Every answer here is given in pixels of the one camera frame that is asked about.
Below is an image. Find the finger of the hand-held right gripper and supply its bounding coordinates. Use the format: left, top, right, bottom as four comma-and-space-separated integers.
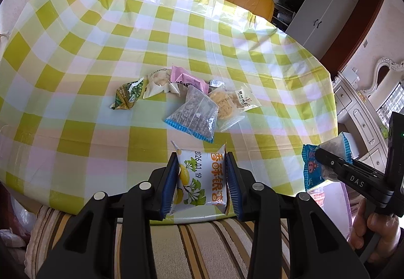
316, 148, 395, 207

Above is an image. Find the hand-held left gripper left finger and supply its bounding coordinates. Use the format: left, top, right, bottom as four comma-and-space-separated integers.
36, 151, 179, 279

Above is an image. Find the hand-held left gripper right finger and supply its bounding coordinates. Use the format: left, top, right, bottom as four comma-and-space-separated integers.
225, 152, 368, 279

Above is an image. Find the white leaf-print snack packet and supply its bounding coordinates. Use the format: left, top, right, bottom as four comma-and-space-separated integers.
164, 140, 228, 216

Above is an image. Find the blue cartoon snack packet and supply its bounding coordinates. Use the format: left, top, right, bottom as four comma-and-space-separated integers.
301, 132, 354, 193

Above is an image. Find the person's right hand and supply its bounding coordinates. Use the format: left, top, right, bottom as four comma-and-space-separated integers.
349, 197, 404, 264

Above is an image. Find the white dresser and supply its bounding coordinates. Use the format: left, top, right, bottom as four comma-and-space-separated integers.
333, 72, 404, 169

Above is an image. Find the striped chair cushion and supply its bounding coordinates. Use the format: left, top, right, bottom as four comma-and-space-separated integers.
25, 205, 354, 279

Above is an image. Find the grey seed packet blue trim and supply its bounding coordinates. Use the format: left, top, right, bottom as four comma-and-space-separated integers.
164, 86, 220, 144

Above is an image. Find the clear round cracker packet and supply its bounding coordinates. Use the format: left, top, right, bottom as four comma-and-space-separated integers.
207, 89, 245, 132

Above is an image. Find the yellow checked tablecloth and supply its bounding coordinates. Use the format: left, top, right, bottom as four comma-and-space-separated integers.
0, 0, 338, 224

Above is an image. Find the white brown-print snack packet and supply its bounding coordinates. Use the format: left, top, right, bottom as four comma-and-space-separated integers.
234, 83, 262, 113

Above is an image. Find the green snack packet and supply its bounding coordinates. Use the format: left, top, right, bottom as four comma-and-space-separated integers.
110, 77, 145, 110

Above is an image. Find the small dark snack packet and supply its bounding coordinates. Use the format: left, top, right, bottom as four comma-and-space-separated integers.
208, 79, 225, 95

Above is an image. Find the white cracker packet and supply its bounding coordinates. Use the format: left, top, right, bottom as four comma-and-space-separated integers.
143, 67, 180, 99

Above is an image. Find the pink dark-print snack packet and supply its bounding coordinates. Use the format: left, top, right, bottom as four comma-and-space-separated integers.
170, 65, 209, 94

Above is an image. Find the white cabinet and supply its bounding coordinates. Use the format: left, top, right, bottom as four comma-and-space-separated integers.
252, 0, 368, 52

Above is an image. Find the ornate white mirror frame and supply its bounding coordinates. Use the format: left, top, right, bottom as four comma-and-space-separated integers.
360, 57, 404, 99

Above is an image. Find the brown door frame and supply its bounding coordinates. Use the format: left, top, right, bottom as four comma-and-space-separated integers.
204, 0, 389, 71

